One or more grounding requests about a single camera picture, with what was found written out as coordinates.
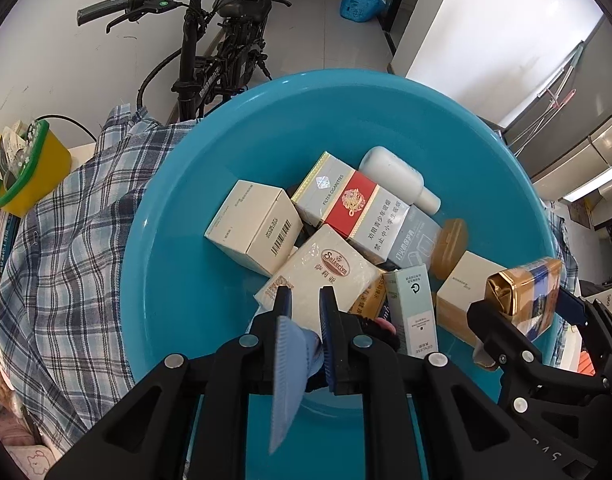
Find plain cream box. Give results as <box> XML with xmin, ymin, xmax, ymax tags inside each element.
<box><xmin>436</xmin><ymin>251</ymin><xmax>502</xmax><ymax>348</ymax></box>

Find blue plastic basin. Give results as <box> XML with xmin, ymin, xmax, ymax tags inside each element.
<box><xmin>118</xmin><ymin>70</ymin><xmax>569</xmax><ymax>480</ymax></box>

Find pink printed cloth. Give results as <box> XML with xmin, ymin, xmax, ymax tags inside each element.
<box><xmin>0</xmin><ymin>395</ymin><xmax>69</xmax><ymax>480</ymax></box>

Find grey box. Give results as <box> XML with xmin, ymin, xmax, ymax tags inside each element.
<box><xmin>381</xmin><ymin>205</ymin><xmax>444</xmax><ymax>273</ymax></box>

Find cream tissue packet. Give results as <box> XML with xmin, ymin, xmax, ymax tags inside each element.
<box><xmin>254</xmin><ymin>224</ymin><xmax>384</xmax><ymax>333</ymax></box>

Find cream box with barcode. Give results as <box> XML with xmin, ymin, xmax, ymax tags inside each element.
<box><xmin>204</xmin><ymin>180</ymin><xmax>301</xmax><ymax>277</ymax></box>

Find orange box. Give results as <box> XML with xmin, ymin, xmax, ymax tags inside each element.
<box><xmin>347</xmin><ymin>272</ymin><xmax>389</xmax><ymax>321</ymax></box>

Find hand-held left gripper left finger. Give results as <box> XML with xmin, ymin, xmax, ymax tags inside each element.
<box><xmin>46</xmin><ymin>286</ymin><xmax>294</xmax><ymax>480</ymax></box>

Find amber soap bar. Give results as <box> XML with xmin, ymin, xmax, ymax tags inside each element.
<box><xmin>430</xmin><ymin>218</ymin><xmax>468</xmax><ymax>279</ymax></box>

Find red and grey cigarette carton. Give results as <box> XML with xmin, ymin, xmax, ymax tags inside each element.
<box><xmin>291</xmin><ymin>151</ymin><xmax>409</xmax><ymax>266</ymax></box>

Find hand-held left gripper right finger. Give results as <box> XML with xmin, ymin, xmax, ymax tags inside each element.
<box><xmin>318</xmin><ymin>286</ymin><xmax>552</xmax><ymax>480</ymax></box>

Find yellow bin with green rim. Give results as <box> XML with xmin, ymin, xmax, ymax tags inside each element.
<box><xmin>0</xmin><ymin>119</ymin><xmax>72</xmax><ymax>218</ymax></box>

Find light blue sachet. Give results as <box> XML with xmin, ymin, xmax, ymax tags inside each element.
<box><xmin>268</xmin><ymin>315</ymin><xmax>321</xmax><ymax>456</ymax></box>

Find folded drying rack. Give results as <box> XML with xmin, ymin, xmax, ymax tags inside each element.
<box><xmin>503</xmin><ymin>42</ymin><xmax>587</xmax><ymax>156</ymax></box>

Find blue plaid cloth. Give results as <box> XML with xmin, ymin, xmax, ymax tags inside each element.
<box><xmin>0</xmin><ymin>104</ymin><xmax>579</xmax><ymax>456</ymax></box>

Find gold packet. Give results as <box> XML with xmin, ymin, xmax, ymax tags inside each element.
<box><xmin>486</xmin><ymin>256</ymin><xmax>564</xmax><ymax>343</ymax></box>

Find tall teal and white box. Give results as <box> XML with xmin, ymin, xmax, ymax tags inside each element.
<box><xmin>383</xmin><ymin>263</ymin><xmax>439</xmax><ymax>358</ymax></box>

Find white plastic bottle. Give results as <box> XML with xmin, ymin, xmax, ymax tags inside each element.
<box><xmin>358</xmin><ymin>146</ymin><xmax>441</xmax><ymax>213</ymax></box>

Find black and white carton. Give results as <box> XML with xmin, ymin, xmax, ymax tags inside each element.
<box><xmin>0</xmin><ymin>122</ymin><xmax>36</xmax><ymax>186</ymax></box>

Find black cable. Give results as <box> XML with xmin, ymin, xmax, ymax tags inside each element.
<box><xmin>36</xmin><ymin>114</ymin><xmax>100</xmax><ymax>142</ymax></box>

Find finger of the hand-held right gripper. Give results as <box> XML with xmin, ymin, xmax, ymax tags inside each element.
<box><xmin>556</xmin><ymin>287</ymin><xmax>612</xmax><ymax>361</ymax></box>
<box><xmin>467</xmin><ymin>299</ymin><xmax>552</xmax><ymax>416</ymax></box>

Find black bicycle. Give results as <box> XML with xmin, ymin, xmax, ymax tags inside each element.
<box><xmin>77</xmin><ymin>0</ymin><xmax>293</xmax><ymax>121</ymax></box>

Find blue bag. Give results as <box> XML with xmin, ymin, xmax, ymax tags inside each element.
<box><xmin>340</xmin><ymin>0</ymin><xmax>395</xmax><ymax>23</ymax></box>

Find steel refrigerator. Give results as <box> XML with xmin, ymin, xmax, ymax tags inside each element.
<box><xmin>501</xmin><ymin>10</ymin><xmax>612</xmax><ymax>201</ymax></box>

